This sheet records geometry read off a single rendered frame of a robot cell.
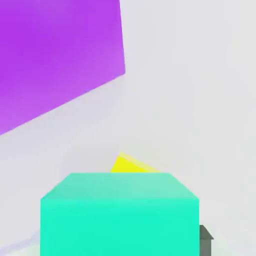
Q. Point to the large purple box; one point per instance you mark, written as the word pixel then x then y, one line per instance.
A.
pixel 56 56

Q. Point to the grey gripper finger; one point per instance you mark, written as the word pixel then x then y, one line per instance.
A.
pixel 205 243

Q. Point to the small yellow cube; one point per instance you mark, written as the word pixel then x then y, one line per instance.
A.
pixel 128 166

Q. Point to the small turquoise cube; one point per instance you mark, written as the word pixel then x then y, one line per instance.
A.
pixel 120 220

